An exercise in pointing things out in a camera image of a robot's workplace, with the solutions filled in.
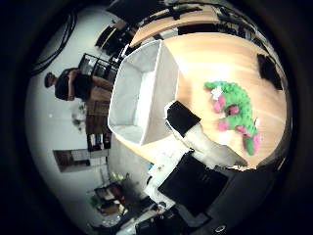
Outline green and pink plush toy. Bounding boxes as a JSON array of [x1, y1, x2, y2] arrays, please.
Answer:
[[203, 80, 262, 157]]

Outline white fabric container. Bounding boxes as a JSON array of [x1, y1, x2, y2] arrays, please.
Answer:
[[107, 39, 181, 146]]

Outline cluttered equipment pile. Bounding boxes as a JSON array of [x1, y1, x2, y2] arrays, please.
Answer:
[[91, 175, 145, 216]]

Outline small shelf with books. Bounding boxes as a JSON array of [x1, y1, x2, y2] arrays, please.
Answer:
[[86, 131, 112, 153]]

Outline wooden crate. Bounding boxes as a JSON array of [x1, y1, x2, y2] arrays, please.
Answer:
[[85, 99, 112, 135]]

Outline green potted plant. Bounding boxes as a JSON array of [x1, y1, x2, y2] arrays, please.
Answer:
[[71, 104, 87, 131]]

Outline flat black object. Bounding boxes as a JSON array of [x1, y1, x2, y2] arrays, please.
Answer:
[[256, 53, 284, 91]]

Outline person in dark shirt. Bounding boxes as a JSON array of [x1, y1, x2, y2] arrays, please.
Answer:
[[44, 68, 115, 103]]

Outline long wooden desk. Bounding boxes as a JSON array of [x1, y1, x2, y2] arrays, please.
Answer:
[[130, 6, 226, 47]]

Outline dark cabinet with wooden edge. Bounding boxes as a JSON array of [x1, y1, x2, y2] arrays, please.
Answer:
[[95, 24, 131, 57]]

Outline low wall cabinet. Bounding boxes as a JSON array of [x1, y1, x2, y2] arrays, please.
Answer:
[[53, 148, 109, 173]]

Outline black wire shelf cart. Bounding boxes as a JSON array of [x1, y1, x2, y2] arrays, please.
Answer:
[[77, 53, 119, 82]]

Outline black hanging cables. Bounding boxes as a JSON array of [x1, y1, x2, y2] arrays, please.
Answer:
[[30, 8, 79, 76]]

